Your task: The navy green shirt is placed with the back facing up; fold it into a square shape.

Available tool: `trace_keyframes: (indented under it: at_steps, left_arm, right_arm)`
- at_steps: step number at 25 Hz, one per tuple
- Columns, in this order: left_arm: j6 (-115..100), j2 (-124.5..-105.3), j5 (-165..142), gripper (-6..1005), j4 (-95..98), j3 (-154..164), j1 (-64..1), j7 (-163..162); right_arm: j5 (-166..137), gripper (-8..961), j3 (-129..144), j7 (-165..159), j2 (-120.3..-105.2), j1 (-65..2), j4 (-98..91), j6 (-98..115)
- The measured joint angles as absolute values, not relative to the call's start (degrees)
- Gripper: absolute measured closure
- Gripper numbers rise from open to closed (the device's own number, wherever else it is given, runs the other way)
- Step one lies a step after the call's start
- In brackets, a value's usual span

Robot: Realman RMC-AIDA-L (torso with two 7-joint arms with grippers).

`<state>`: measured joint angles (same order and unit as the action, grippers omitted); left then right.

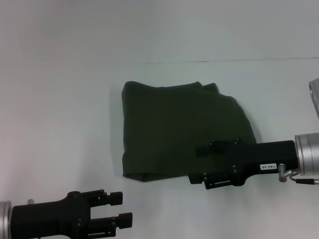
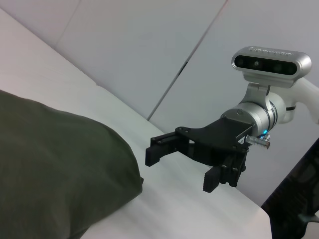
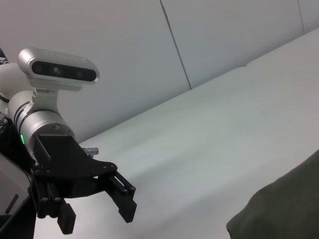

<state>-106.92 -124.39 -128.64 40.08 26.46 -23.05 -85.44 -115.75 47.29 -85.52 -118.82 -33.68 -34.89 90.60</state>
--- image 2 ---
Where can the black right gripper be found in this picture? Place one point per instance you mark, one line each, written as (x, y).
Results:
(219, 139)

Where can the dark green t-shirt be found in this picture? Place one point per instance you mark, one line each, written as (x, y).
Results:
(62, 161)

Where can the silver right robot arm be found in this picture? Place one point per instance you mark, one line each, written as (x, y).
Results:
(274, 109)

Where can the black robot torso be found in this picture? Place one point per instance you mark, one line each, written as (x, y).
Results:
(296, 194)

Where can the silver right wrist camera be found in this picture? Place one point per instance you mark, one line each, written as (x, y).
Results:
(271, 64)

